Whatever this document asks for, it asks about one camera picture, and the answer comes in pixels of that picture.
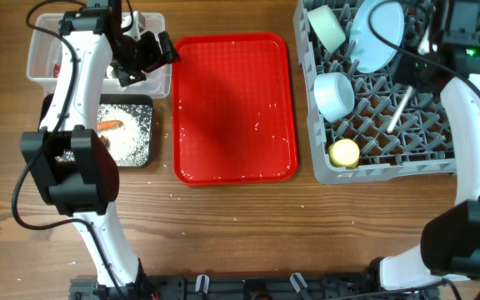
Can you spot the white plastic spoon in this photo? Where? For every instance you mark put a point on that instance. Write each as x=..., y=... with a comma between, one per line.
x=407, y=95

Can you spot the pale green bowl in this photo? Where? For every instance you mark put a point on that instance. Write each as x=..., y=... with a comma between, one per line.
x=327, y=28

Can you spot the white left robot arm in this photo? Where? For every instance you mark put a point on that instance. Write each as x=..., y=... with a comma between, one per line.
x=68, y=162

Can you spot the red snack wrapper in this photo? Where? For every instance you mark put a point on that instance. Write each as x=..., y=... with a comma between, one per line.
x=56, y=70

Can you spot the light blue small bowl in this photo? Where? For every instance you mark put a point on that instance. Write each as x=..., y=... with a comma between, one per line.
x=333, y=93

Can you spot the yellow plastic cup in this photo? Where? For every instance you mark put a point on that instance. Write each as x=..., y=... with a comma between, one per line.
x=344, y=153

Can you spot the white rice pile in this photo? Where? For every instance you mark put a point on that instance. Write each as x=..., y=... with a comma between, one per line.
x=130, y=143

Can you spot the orange carrot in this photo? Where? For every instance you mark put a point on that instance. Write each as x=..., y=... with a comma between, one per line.
x=109, y=125

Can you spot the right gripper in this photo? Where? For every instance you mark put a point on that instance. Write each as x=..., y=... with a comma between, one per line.
x=401, y=71

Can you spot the grey dishwasher rack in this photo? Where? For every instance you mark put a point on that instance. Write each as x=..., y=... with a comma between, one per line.
x=432, y=135

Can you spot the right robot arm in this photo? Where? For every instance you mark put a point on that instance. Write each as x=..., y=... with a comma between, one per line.
x=450, y=243

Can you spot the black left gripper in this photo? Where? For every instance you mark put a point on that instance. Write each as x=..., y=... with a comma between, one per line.
x=155, y=57

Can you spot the black plastic tray bin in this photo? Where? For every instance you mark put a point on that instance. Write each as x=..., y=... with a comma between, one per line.
x=84, y=142

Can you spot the red serving tray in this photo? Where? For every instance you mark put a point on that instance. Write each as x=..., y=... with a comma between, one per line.
x=232, y=110

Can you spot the clear plastic waste bin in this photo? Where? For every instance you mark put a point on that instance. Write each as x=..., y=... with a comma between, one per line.
x=45, y=53

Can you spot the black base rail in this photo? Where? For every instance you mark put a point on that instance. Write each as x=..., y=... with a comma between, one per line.
x=295, y=287

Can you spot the brown food scrap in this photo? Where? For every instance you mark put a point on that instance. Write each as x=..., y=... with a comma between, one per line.
x=105, y=142

